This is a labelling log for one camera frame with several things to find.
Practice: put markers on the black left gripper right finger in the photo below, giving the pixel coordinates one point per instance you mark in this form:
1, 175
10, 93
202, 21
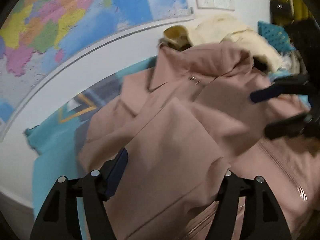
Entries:
263, 217

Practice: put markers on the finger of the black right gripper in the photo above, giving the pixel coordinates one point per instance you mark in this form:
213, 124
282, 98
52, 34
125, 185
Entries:
290, 127
295, 84

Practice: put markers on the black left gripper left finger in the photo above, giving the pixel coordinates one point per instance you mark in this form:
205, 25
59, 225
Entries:
74, 208

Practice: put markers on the pink jacket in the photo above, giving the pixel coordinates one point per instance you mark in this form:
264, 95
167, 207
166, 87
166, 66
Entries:
184, 123

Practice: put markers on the teal perforated plastic chair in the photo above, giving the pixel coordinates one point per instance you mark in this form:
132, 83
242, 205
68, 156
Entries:
276, 36

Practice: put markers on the teal patterned bed sheet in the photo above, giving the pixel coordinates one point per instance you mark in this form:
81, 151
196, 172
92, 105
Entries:
60, 138

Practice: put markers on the mustard yellow hanging garment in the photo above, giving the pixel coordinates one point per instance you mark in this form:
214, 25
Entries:
285, 12

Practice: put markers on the cream yellow garment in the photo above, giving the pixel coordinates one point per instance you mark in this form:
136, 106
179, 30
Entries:
225, 27

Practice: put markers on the colourful wall map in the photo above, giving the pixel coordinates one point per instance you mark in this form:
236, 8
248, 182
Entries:
40, 35

